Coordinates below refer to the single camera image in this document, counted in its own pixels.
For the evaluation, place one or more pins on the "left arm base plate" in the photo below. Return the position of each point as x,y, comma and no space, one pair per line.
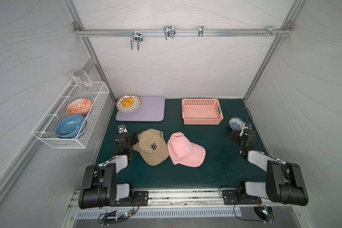
138,198

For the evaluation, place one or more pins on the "patterned plate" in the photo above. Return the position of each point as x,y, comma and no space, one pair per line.
136,104

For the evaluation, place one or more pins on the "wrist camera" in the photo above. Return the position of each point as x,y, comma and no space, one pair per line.
246,127
122,129

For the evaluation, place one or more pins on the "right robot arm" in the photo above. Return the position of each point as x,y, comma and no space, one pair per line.
284,180

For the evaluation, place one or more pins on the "clear drinking glass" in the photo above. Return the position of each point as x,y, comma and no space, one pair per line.
82,80

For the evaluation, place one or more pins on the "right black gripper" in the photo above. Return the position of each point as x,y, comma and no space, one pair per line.
235,136

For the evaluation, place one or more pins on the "pink baseball cap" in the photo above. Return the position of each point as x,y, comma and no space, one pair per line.
184,152

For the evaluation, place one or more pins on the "white wire wall basket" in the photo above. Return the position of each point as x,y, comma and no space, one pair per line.
45,129

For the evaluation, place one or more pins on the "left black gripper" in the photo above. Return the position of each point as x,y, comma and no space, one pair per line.
132,138

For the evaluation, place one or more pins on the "blue ceramic bowl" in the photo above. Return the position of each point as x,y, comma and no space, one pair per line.
69,127

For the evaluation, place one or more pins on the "double wire metal hook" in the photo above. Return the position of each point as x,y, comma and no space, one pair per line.
137,38

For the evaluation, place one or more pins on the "beige baseball cap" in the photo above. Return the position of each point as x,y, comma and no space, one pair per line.
152,147

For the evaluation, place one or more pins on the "horizontal aluminium rail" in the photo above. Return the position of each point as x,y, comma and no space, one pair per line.
153,33

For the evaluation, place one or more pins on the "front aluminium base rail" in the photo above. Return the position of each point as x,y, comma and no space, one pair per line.
176,198

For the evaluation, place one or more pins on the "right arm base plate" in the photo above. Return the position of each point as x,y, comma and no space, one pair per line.
233,197

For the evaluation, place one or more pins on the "pink plastic basket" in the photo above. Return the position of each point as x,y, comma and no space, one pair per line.
201,111

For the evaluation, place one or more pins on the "blue white porcelain bowl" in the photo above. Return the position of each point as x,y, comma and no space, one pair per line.
237,123

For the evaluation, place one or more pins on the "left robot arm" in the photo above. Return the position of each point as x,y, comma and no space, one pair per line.
99,186

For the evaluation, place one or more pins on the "small metal hook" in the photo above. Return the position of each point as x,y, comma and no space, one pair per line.
200,31

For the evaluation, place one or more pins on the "loop metal hook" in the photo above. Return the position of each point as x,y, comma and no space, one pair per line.
169,32

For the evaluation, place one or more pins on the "yellow fruit pieces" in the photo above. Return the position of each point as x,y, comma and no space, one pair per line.
127,102

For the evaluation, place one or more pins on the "lavender cutting mat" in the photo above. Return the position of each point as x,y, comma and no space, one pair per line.
151,110

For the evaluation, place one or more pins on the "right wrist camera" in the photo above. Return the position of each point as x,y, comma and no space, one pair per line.
246,127

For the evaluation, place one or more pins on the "orange patterned bowl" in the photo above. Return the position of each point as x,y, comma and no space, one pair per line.
79,107

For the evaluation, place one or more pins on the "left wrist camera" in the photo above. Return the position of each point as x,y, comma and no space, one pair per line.
122,129

